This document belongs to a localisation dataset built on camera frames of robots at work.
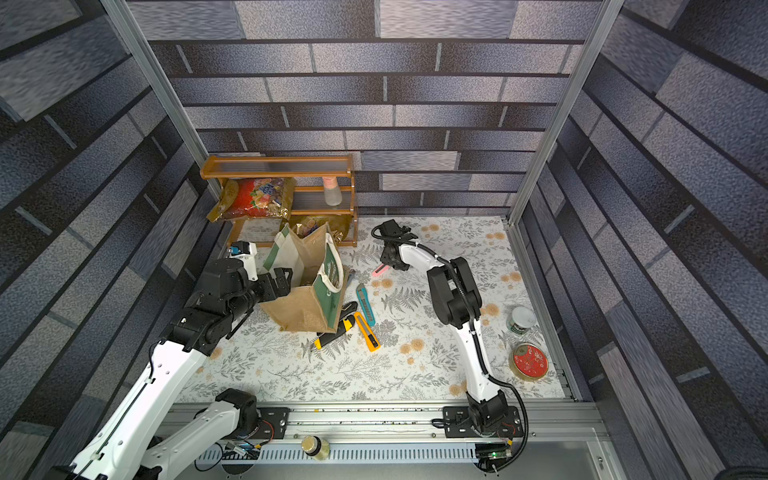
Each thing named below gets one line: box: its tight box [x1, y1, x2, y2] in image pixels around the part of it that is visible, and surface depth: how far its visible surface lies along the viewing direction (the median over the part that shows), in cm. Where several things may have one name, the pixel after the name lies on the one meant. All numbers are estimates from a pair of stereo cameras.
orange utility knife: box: [354, 312, 382, 352], surface depth 90 cm
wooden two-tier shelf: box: [200, 154, 359, 247], surface depth 105 cm
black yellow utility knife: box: [314, 315, 355, 350], surface depth 90 cm
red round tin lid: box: [509, 343, 551, 382], surface depth 82 cm
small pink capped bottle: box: [323, 176, 343, 206], surface depth 102 cm
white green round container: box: [506, 306, 537, 335], surface depth 87 cm
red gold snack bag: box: [207, 177, 296, 222], surface depth 100 cm
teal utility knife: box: [355, 283, 376, 327], surface depth 96 cm
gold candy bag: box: [290, 215, 353, 244], surface depth 113 cm
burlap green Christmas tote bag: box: [260, 222, 345, 334], surface depth 87 cm
